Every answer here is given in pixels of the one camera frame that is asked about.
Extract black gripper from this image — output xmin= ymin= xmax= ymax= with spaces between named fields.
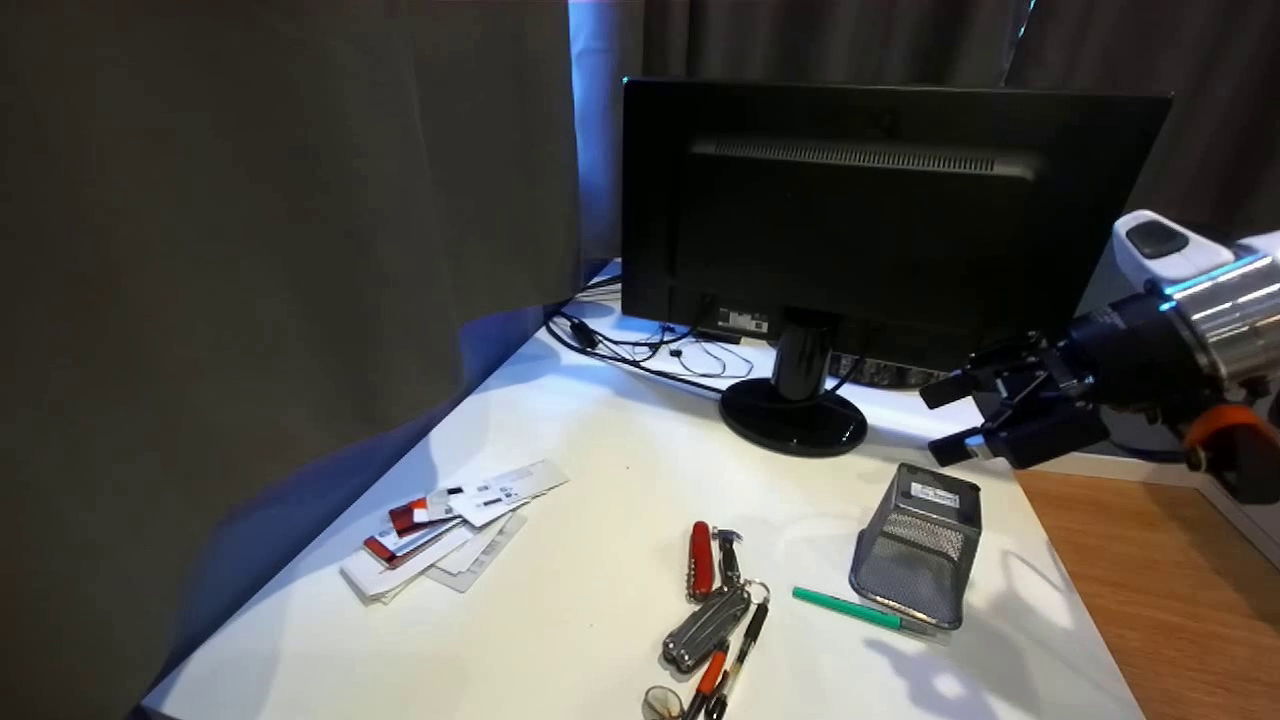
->
xmin=916 ymin=297 xmax=1213 ymax=473

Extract black mesh pen holder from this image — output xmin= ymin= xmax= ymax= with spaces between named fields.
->
xmin=846 ymin=461 xmax=987 ymax=635

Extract green pen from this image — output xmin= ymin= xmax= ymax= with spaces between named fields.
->
xmin=788 ymin=586 xmax=937 ymax=635

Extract black pen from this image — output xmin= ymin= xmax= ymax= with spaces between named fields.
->
xmin=714 ymin=597 xmax=776 ymax=720

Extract orange pen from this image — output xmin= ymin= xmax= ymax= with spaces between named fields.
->
xmin=682 ymin=644 xmax=735 ymax=720

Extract black monitor with round stand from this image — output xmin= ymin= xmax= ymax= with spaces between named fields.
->
xmin=618 ymin=73 xmax=1175 ymax=461

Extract small black key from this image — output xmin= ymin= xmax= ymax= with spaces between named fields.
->
xmin=714 ymin=529 xmax=754 ymax=593

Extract red pocket knife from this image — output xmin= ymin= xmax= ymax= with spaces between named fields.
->
xmin=684 ymin=518 xmax=719 ymax=606

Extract long white card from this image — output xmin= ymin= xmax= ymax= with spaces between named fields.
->
xmin=443 ymin=457 xmax=574 ymax=531

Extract translucent white card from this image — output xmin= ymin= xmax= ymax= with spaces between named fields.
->
xmin=424 ymin=513 xmax=533 ymax=597

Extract red and white card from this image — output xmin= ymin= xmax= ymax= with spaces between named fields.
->
xmin=359 ymin=493 xmax=466 ymax=578

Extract white packaged item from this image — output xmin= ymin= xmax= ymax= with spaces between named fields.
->
xmin=335 ymin=524 xmax=478 ymax=607

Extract black computer monitor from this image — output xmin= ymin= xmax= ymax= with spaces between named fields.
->
xmin=0 ymin=0 xmax=586 ymax=720

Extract black monitor cable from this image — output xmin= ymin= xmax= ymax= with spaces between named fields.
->
xmin=542 ymin=297 xmax=776 ymax=394

